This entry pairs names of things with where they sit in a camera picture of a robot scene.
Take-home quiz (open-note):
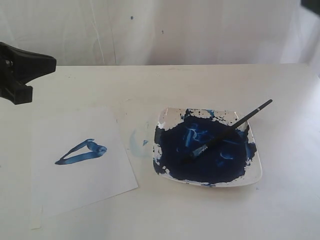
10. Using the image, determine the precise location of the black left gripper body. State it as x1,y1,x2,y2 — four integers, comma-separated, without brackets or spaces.
0,42,13,100

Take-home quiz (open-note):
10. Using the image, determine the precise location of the black paintbrush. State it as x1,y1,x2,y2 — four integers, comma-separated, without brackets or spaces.
180,99,273,164

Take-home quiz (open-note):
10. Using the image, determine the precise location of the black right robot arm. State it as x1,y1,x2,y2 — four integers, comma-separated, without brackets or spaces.
301,0,320,13

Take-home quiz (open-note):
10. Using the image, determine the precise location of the white backdrop curtain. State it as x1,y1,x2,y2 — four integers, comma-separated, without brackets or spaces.
0,0,320,69

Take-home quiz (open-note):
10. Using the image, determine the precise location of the white paper sheet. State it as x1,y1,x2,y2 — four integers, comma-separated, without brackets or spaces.
31,107,138,220

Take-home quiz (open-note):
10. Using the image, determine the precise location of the white plate with blue paint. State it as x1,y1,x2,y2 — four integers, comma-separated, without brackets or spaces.
153,107,262,187

